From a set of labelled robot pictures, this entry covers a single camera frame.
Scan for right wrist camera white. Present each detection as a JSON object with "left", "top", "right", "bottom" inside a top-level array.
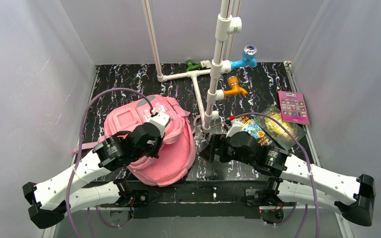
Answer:
[{"left": 225, "top": 116, "right": 244, "bottom": 137}]

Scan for green cover book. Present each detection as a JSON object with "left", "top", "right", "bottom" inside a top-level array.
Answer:
[{"left": 253, "top": 104, "right": 308, "bottom": 151}]

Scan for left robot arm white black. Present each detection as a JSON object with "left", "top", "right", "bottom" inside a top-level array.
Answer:
[{"left": 22, "top": 122, "right": 166, "bottom": 229}]

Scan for dark treehouse book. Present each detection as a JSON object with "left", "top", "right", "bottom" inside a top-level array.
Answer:
[{"left": 238, "top": 116, "right": 273, "bottom": 146}]

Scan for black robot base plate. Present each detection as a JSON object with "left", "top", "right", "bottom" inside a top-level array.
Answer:
[{"left": 92, "top": 178, "right": 296, "bottom": 220}]

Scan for pink small book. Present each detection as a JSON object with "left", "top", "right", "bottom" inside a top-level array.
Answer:
[{"left": 278, "top": 91, "right": 310, "bottom": 125}]

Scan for white PVC pipe frame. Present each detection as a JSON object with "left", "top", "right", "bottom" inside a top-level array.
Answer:
[{"left": 142, "top": 0, "right": 242, "bottom": 133}]

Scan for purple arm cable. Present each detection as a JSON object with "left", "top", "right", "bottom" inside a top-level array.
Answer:
[
  {"left": 235, "top": 113, "right": 319, "bottom": 238},
  {"left": 65, "top": 87, "right": 155, "bottom": 238}
]

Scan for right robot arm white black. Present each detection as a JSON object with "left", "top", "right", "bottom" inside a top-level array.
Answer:
[{"left": 199, "top": 131, "right": 376, "bottom": 227}]

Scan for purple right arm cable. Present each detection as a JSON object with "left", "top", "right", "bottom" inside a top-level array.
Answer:
[{"left": 235, "top": 113, "right": 319, "bottom": 238}]

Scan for green pipe valve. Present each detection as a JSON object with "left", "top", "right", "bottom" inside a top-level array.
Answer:
[{"left": 185, "top": 59, "right": 202, "bottom": 72}]

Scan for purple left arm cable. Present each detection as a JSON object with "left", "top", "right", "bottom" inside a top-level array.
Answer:
[{"left": 65, "top": 87, "right": 155, "bottom": 238}]

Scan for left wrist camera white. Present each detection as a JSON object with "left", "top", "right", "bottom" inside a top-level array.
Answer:
[{"left": 148, "top": 112, "right": 171, "bottom": 137}]

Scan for orange tap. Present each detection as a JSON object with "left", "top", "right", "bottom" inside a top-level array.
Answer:
[{"left": 223, "top": 76, "right": 248, "bottom": 98}]

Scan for blue tap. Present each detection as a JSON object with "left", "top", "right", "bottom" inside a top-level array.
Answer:
[{"left": 230, "top": 45, "right": 257, "bottom": 70}]

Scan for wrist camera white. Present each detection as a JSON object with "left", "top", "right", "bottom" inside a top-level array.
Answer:
[
  {"left": 148, "top": 112, "right": 171, "bottom": 137},
  {"left": 225, "top": 116, "right": 244, "bottom": 137}
]

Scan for pink student backpack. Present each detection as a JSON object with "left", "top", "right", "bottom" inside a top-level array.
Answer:
[{"left": 72, "top": 94, "right": 201, "bottom": 188}]

